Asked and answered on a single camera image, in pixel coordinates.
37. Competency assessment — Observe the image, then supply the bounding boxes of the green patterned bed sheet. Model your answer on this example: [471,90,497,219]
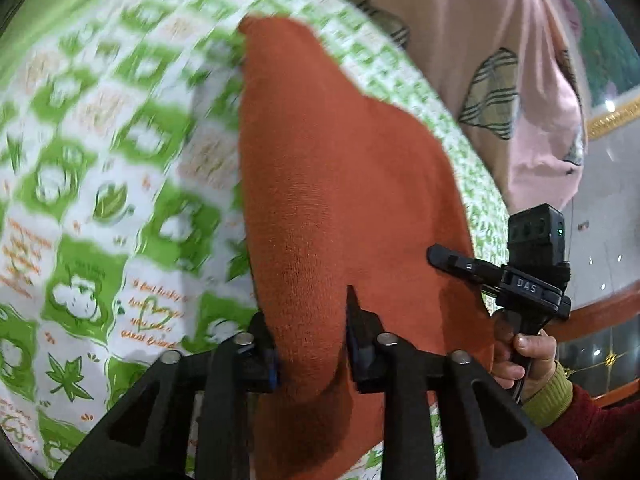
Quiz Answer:
[1,0,507,478]

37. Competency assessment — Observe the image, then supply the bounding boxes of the framed landscape painting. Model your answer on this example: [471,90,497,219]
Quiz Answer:
[558,0,639,140]

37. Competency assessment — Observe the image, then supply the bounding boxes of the person's right hand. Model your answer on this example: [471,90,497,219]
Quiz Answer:
[491,310,556,402]

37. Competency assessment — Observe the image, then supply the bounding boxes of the orange knit t-shirt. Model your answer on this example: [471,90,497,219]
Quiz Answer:
[239,16,494,479]

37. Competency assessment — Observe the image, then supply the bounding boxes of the red sleeve right forearm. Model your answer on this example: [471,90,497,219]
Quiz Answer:
[523,366,640,480]

